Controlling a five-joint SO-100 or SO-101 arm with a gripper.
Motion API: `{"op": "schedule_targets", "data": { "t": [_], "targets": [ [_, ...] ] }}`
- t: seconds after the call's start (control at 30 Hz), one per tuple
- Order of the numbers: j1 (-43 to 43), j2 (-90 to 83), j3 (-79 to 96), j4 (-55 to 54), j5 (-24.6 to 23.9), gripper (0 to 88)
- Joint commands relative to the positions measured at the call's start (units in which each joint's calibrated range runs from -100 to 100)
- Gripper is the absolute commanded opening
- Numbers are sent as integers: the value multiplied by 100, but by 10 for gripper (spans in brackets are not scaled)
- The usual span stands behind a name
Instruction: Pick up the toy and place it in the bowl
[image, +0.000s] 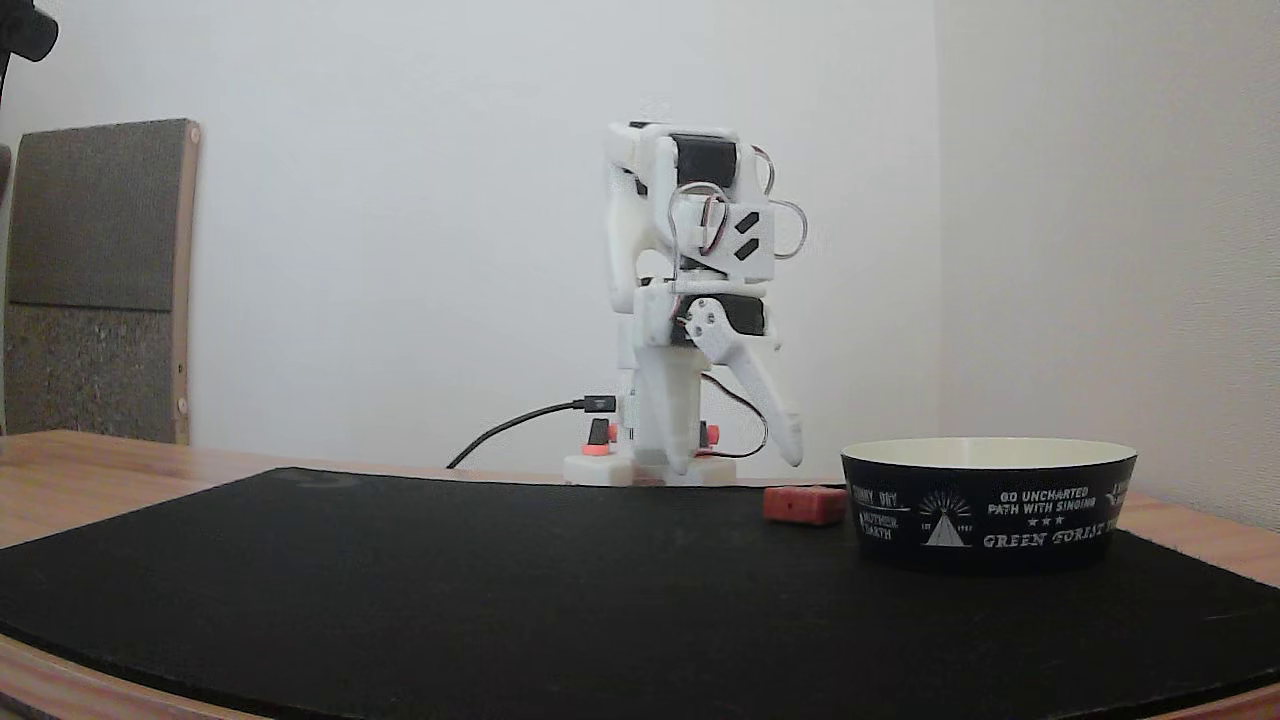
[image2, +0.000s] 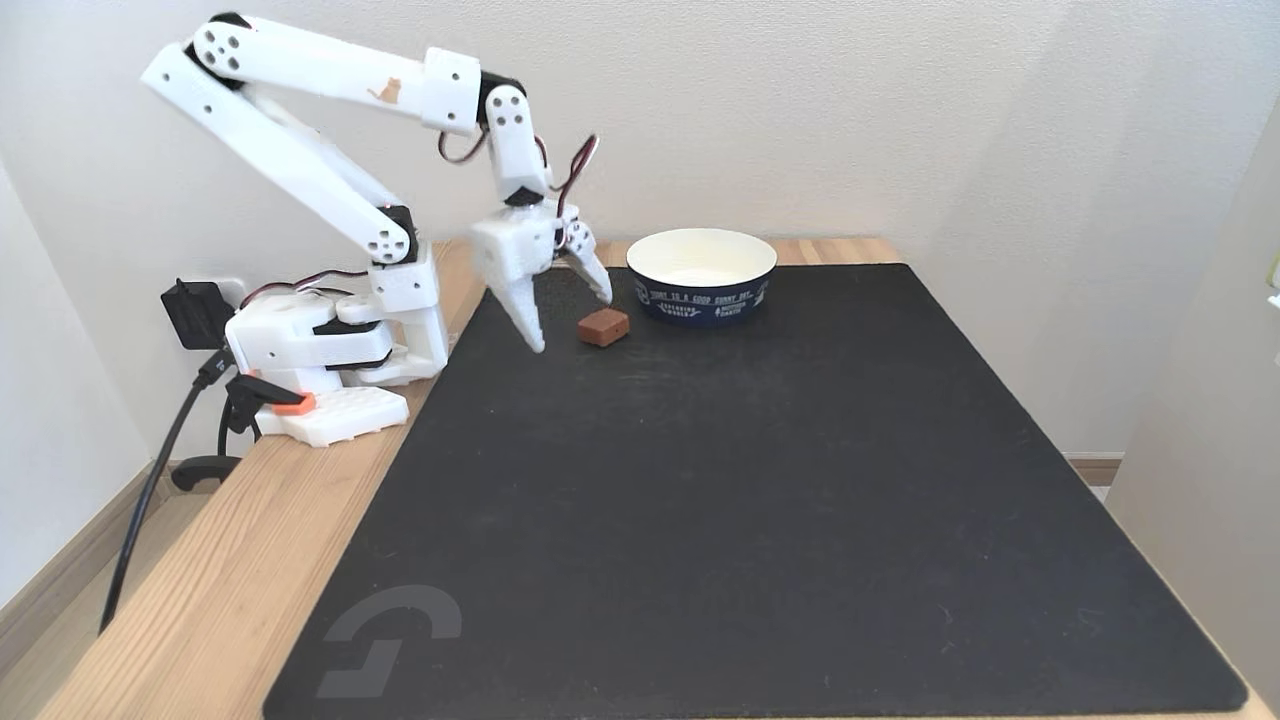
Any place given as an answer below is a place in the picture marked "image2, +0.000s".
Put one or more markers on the black wall power adapter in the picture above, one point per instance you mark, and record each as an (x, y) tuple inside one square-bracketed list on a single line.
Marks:
[(195, 313)]

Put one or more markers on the navy printed paper bowl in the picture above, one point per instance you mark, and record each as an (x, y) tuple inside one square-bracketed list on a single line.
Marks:
[(700, 300)]

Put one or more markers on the black desk mat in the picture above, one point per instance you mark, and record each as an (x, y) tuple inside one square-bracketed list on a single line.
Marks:
[(750, 500)]

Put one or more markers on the black clamp with orange tip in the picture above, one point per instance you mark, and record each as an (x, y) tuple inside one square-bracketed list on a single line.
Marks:
[(245, 392)]

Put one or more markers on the red-brown toy block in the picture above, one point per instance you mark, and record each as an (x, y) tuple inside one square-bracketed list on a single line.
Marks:
[(603, 328)]

